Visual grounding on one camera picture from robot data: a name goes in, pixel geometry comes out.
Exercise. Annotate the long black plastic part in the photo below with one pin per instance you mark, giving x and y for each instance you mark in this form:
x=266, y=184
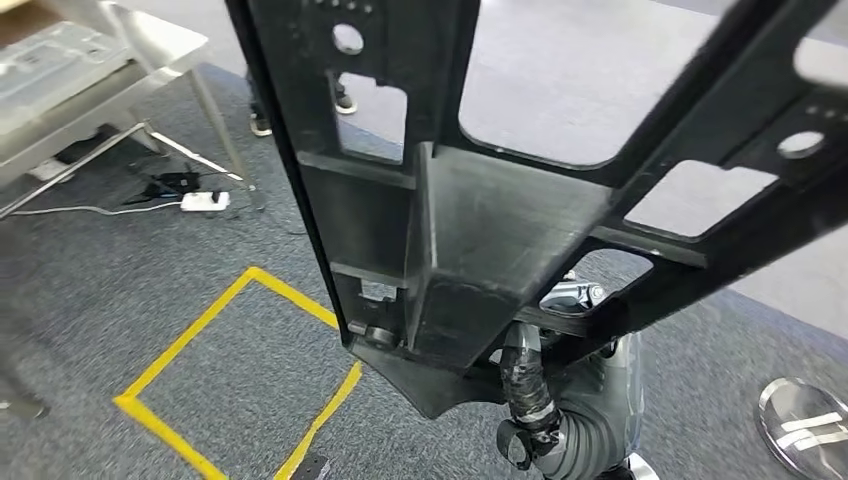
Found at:
x=497, y=218

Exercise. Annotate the white power strip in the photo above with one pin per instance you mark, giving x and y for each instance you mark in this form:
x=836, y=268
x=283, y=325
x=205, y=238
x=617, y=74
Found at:
x=202, y=201

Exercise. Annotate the small white box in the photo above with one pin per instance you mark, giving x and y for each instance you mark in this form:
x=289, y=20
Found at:
x=50, y=171

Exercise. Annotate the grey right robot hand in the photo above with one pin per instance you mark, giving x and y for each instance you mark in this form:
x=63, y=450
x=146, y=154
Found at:
x=603, y=384

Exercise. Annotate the steel workbench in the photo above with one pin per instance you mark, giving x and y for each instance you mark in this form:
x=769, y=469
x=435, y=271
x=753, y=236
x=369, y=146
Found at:
x=159, y=46

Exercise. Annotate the chrome stanchion post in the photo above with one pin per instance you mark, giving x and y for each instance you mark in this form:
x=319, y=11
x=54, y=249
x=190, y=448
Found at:
x=795, y=411

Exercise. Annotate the black power adapter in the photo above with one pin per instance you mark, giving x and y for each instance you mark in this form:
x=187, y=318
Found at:
x=175, y=182

